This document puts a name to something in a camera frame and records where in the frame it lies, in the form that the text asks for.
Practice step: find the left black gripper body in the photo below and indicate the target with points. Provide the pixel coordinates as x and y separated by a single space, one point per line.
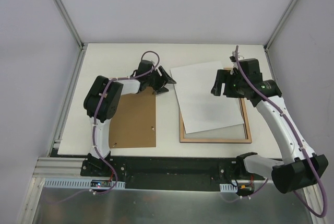
160 80

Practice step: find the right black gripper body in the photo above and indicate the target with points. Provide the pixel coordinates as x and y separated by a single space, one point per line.
224 84

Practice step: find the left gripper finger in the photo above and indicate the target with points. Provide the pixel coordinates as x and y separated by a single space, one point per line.
161 90
166 77

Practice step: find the blue wooden picture frame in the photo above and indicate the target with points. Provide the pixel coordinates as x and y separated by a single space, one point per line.
246 126

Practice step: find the pier landscape photo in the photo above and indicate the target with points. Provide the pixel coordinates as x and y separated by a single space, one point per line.
200 110

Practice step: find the brown cardboard backing board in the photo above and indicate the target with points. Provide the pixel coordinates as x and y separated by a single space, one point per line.
134 123

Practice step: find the transparent plastic sheet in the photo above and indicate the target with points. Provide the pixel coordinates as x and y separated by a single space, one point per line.
231 132

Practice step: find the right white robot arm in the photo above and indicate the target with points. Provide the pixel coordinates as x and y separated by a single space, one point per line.
300 166

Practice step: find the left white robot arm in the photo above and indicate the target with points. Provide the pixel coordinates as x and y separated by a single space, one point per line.
102 101

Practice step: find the left aluminium corner post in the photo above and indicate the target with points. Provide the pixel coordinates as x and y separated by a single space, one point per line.
69 23

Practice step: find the aluminium corner post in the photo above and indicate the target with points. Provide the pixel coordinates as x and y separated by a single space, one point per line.
69 23
284 17

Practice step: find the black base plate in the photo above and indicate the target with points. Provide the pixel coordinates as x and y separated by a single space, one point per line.
168 173

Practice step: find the right white cable duct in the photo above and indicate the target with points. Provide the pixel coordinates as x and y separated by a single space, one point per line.
228 188

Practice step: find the white cable duct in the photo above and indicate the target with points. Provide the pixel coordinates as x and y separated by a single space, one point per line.
83 184
228 188

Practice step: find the right aluminium corner post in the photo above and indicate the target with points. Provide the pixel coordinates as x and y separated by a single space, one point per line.
284 17

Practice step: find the aluminium front rail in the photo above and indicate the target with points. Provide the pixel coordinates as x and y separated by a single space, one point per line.
255 202

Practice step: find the left white cable duct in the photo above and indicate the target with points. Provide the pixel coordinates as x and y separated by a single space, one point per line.
83 184

